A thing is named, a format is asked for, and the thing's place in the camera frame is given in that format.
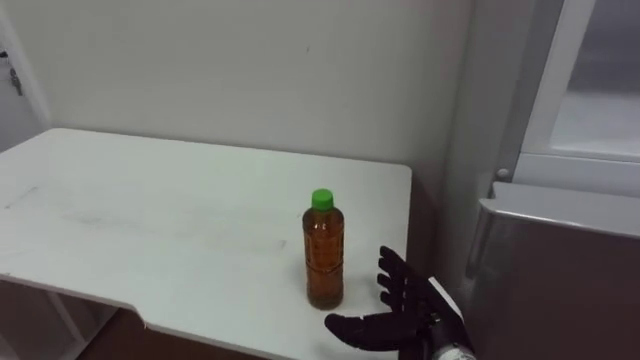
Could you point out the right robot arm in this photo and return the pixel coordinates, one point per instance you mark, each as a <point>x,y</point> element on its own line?
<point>454,354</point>

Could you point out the white desk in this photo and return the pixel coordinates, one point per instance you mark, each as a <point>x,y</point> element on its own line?
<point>165,225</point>

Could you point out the white door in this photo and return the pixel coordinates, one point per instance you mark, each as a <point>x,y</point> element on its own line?
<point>14,85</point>

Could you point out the tea bottle with green cap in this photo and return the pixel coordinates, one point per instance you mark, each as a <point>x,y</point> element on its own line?
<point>323,251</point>

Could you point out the grey fridge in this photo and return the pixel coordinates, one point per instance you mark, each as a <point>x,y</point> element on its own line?
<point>555,200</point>

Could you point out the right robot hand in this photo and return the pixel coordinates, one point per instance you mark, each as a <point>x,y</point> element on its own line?
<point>406,314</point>

